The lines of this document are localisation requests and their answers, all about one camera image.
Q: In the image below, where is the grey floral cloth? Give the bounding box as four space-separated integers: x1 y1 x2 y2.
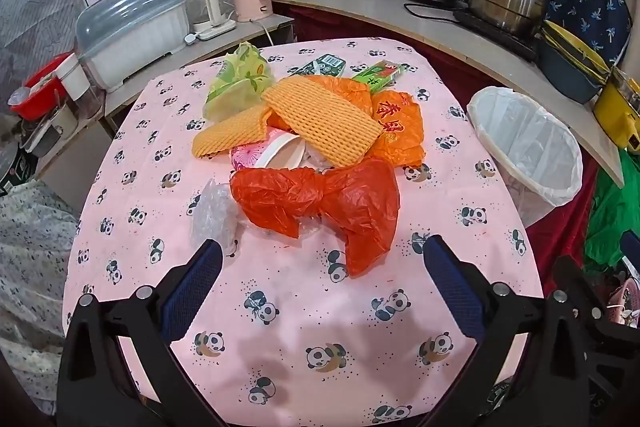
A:
0 179 81 413

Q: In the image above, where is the grey side table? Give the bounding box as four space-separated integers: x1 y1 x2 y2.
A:
100 14 296 138

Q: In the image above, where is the black induction cooker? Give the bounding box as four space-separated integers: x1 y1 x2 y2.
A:
452 7 541 62

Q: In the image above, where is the orange printed plastic bag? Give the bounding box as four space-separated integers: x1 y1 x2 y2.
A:
300 74 426 168

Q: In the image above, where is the white glass electric kettle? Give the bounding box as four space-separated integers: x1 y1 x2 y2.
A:
180 0 237 42

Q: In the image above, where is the clear plastic bag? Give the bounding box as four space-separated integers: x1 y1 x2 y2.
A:
190 179 241 258

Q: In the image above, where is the pink plastic basket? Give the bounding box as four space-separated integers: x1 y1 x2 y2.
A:
607 279 640 325

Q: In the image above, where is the pink panda print tablecloth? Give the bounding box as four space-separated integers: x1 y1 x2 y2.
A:
62 38 546 427

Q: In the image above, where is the red plastic bag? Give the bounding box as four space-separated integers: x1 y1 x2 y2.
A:
230 157 401 278

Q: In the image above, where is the black power cable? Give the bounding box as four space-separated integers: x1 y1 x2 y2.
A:
402 2 468 20

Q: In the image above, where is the pink floral paper cup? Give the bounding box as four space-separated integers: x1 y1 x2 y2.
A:
230 142 273 170

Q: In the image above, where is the crushed dark green drink carton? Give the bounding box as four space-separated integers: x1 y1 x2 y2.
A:
289 53 347 78

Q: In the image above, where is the yellow pot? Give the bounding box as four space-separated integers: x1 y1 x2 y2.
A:
592 67 640 150

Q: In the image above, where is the white-lined waste bin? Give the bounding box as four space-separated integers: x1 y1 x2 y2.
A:
466 87 584 228

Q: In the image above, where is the green yellow plastic bag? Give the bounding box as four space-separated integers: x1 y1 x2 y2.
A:
202 42 276 120

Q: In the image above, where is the dish box with clear lid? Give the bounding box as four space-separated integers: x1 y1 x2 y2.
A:
75 0 191 92

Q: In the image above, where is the red plastic basin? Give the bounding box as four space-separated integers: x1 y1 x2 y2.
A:
9 52 76 120

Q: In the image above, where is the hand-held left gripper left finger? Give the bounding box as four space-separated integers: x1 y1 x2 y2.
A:
56 238 226 427

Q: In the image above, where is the long green cardboard box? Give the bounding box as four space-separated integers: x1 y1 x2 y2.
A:
351 59 405 85

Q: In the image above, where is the curved white countertop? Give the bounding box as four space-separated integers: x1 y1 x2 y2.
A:
272 0 626 188

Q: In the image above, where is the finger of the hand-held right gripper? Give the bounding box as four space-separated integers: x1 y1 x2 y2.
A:
549 254 640 409
620 231 640 270

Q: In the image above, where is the white plastic container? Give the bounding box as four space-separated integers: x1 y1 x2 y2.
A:
55 57 91 100

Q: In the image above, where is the large orange foam net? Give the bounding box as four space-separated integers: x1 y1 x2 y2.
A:
262 77 383 168

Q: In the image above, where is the small orange foam net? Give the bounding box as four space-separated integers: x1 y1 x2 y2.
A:
191 106 273 158

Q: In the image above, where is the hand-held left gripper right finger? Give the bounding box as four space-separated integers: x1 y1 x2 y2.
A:
422 234 583 427

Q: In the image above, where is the white paper cup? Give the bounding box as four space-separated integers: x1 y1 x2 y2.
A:
257 134 308 170

